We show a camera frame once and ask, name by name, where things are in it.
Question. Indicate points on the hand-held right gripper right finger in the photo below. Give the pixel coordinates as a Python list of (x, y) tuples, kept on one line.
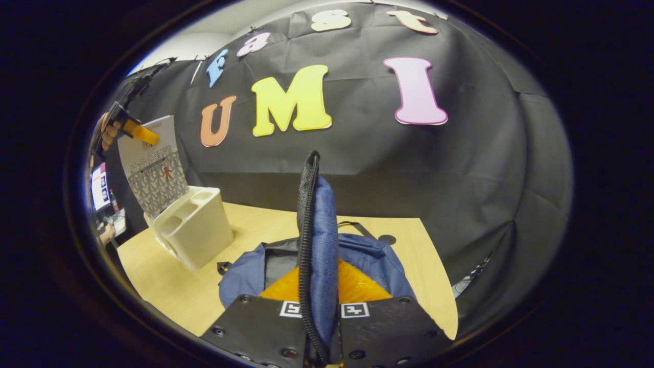
[(388, 332)]

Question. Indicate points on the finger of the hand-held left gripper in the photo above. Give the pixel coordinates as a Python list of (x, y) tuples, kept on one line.
[(143, 134)]

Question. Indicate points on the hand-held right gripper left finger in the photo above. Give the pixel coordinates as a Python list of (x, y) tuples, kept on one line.
[(260, 332)]

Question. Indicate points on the white book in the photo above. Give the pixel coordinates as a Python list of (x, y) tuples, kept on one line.
[(153, 179)]

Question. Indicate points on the blue schoolbag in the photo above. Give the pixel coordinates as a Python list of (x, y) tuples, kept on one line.
[(324, 245)]

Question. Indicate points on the white bookshelf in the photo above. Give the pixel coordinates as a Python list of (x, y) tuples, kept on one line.
[(199, 235)]

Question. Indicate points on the computer monitor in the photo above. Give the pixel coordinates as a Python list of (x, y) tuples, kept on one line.
[(100, 186)]

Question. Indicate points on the white side table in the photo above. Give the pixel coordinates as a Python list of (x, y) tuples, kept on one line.
[(120, 222)]

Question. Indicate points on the black round disc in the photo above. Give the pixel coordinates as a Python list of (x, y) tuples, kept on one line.
[(387, 239)]

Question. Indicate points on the black backdrop cloth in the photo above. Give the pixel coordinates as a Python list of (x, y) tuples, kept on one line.
[(434, 179)]

